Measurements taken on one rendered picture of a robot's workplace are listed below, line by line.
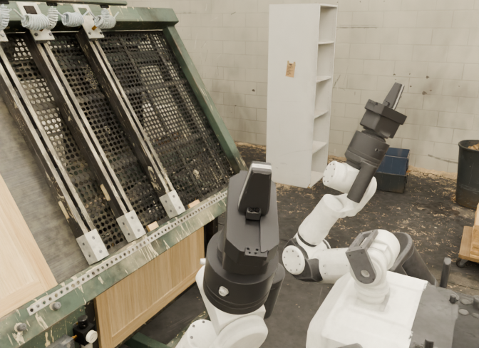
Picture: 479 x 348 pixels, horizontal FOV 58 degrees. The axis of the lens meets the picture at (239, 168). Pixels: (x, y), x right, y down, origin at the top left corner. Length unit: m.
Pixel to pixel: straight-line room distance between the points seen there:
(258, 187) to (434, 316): 0.51
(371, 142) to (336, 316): 0.43
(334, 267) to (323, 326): 0.35
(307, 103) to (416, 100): 1.69
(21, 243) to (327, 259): 1.18
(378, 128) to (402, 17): 5.04
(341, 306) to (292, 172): 4.43
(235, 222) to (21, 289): 1.43
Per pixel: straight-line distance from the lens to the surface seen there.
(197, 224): 2.37
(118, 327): 2.51
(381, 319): 0.83
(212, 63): 7.18
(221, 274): 0.52
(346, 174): 1.08
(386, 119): 1.08
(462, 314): 0.90
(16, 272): 1.84
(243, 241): 0.45
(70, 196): 1.98
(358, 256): 0.78
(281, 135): 5.18
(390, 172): 5.28
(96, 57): 2.41
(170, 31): 2.99
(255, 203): 0.46
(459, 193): 5.25
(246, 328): 0.59
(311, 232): 1.18
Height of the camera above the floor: 1.85
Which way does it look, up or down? 18 degrees down
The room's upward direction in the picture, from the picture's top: straight up
